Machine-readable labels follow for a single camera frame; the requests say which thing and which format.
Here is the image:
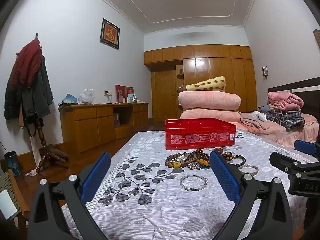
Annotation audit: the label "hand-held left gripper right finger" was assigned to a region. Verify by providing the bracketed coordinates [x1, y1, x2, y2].
[209, 150, 294, 240]

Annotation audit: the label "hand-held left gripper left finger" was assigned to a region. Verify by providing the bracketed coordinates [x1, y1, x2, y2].
[27, 151, 112, 240]

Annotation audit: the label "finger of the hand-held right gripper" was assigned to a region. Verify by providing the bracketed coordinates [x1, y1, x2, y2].
[269, 151, 320, 173]
[294, 140, 320, 156]

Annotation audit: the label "dark and amber bead bracelet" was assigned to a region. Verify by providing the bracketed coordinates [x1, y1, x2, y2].
[222, 151, 247, 167]

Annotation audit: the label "wide silver bangle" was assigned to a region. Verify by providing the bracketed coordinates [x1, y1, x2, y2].
[237, 164, 259, 175]

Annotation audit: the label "dark wooden bead bracelet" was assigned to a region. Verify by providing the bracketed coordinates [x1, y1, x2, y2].
[190, 149, 209, 161]

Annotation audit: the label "silver wristwatch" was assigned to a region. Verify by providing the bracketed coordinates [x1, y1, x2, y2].
[172, 153, 192, 164]

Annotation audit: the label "red tin box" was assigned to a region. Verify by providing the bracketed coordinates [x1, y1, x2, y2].
[164, 117, 237, 151]

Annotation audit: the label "light brown bead bracelet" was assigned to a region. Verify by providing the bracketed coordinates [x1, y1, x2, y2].
[165, 154, 188, 168]

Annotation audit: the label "pink bed sheet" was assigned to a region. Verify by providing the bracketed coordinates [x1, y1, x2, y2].
[235, 111, 320, 150]

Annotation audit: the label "plaid clothing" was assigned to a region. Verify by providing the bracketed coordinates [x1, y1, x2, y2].
[265, 109, 305, 130]

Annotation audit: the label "white cloth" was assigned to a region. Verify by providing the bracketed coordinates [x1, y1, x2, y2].
[250, 110, 268, 122]

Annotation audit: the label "pink folded blanket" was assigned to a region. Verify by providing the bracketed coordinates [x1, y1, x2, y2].
[267, 92, 304, 112]

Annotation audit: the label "wooden sideboard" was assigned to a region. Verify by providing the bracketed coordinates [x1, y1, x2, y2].
[58, 102, 150, 153]

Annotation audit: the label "grey leaf-print bedspread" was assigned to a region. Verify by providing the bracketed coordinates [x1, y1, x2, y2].
[61, 130, 320, 240]

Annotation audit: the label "dark wooden headboard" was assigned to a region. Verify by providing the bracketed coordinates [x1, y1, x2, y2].
[268, 77, 320, 98]

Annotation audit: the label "pink folded quilt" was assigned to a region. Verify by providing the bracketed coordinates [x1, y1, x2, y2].
[179, 109, 242, 123]
[178, 91, 242, 111]

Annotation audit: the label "wooden coat rack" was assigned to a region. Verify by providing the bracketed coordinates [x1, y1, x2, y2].
[35, 33, 69, 173]

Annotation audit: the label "white plastic bag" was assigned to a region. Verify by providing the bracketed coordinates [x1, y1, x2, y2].
[77, 89, 95, 105]

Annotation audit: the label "wooden chair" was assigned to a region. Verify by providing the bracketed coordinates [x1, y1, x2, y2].
[0, 169, 30, 230]

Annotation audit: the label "blue cloth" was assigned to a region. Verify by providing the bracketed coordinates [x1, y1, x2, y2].
[58, 94, 78, 105]

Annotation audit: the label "blue trash bin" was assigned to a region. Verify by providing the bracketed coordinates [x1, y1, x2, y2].
[4, 151, 23, 178]

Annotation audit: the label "giraffe pattern pillow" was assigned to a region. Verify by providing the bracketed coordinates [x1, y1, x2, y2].
[186, 76, 227, 92]

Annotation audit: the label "dark coats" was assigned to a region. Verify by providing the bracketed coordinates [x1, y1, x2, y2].
[4, 55, 54, 125]

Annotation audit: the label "wooden wardrobe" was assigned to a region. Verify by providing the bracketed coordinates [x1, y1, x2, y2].
[144, 44, 257, 123]

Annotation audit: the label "red scarf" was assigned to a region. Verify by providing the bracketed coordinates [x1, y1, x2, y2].
[10, 40, 43, 88]

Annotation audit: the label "framed calligraphy picture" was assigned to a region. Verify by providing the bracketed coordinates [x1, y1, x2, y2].
[100, 18, 120, 50]

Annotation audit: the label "large red photo frame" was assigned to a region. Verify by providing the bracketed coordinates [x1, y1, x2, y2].
[115, 84, 126, 103]

